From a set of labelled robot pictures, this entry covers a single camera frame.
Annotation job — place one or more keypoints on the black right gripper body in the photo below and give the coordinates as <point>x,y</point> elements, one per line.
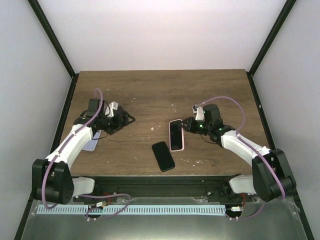
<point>200,129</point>

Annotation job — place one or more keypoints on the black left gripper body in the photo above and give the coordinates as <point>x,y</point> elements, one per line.
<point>113,125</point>

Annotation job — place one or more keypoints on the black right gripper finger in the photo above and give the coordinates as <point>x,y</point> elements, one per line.
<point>188,128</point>
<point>188,121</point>

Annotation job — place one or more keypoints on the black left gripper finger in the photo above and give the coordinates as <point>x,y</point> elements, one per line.
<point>114,128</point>
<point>127,118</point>

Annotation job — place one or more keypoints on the pink phone case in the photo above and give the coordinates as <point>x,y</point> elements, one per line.
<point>177,135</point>

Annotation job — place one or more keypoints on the lavender phone case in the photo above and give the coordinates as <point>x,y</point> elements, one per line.
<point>91,145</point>

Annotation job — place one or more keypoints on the black phone case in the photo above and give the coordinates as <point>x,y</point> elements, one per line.
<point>163,156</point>

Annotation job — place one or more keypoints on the black smartphone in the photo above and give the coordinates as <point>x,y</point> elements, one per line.
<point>163,156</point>

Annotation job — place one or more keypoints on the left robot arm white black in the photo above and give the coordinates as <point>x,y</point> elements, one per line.
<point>51,177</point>

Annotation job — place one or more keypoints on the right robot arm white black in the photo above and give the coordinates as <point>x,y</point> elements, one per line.
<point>271,175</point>

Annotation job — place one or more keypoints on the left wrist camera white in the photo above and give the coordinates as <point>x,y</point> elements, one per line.
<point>111,109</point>

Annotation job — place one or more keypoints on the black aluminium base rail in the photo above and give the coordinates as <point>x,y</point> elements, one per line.
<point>216,188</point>

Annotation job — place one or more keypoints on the white slotted cable duct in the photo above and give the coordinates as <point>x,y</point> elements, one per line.
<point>201,210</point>

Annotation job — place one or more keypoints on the left black frame post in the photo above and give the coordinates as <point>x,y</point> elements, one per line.
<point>44,22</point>

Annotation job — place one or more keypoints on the black frame post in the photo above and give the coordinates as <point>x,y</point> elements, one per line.
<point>44,22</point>
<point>280,20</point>

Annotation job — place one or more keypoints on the right black frame post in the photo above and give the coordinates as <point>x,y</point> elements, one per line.
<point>280,20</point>

